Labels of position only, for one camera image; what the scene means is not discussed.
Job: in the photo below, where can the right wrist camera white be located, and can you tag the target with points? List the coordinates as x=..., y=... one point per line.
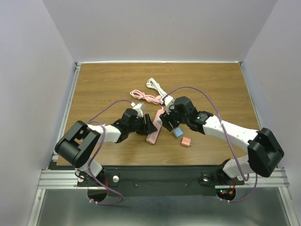
x=167, y=101

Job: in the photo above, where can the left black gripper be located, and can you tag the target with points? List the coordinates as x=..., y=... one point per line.
x=147, y=128

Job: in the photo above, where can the aluminium frame rail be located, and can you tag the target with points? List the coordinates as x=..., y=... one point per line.
x=57, y=177

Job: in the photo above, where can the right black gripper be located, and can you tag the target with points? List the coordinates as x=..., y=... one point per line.
x=164, y=118

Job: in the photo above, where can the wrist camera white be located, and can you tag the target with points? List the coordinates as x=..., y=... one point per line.
x=138, y=107
x=167, y=101

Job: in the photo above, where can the blue usb charger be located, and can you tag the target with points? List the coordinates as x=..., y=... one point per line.
x=177, y=132

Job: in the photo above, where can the pink power strip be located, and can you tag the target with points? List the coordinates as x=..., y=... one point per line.
x=152, y=137

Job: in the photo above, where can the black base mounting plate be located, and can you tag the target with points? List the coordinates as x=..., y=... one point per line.
x=132, y=181

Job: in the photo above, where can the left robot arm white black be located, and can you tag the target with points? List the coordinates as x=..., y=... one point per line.
x=78, y=143

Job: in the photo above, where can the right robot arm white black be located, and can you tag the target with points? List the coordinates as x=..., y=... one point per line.
x=264, y=152

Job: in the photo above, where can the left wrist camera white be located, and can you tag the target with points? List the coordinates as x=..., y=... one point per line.
x=138, y=107

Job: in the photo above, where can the pink usb charger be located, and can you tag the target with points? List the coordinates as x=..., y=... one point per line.
x=186, y=142

